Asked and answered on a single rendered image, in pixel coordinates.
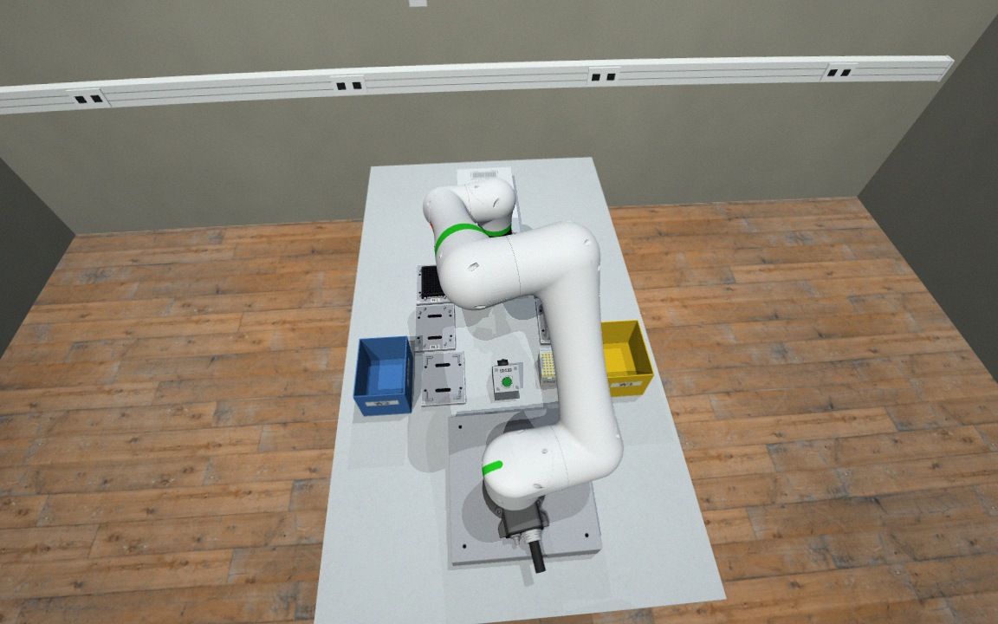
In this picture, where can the blue bin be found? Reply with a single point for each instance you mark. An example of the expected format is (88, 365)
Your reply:
(379, 385)

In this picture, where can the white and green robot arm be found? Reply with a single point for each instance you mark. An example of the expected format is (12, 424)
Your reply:
(484, 265)

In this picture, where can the yellow waste bin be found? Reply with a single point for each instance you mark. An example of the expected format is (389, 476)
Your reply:
(628, 365)

